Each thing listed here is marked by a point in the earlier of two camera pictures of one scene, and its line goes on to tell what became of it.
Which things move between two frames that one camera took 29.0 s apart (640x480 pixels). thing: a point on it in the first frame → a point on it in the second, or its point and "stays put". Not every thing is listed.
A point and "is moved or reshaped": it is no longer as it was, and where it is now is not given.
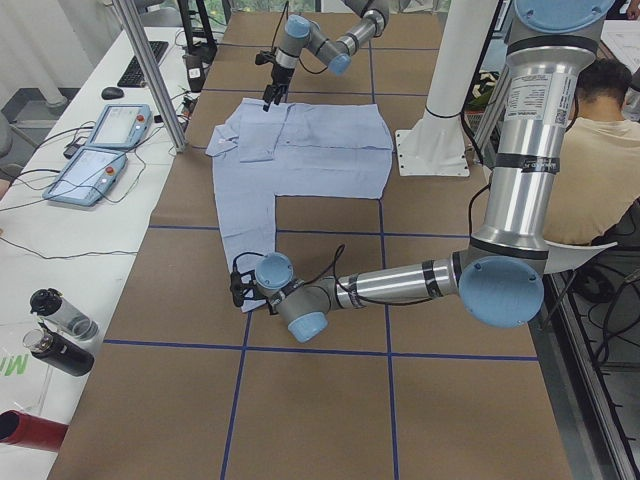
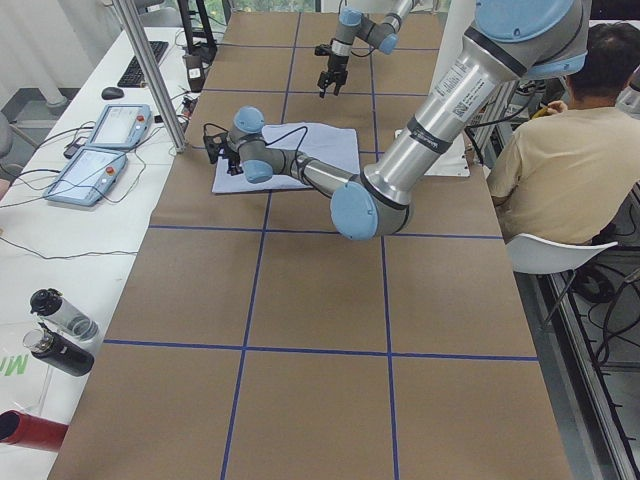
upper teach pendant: (121, 126) stays put
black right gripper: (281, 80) → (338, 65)
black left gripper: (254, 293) → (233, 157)
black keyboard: (133, 76) stays put
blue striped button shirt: (292, 149) is moved or reshaped
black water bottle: (58, 352) stays put
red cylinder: (28, 431) stays put
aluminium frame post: (158, 84) stays put
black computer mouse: (111, 93) stays put
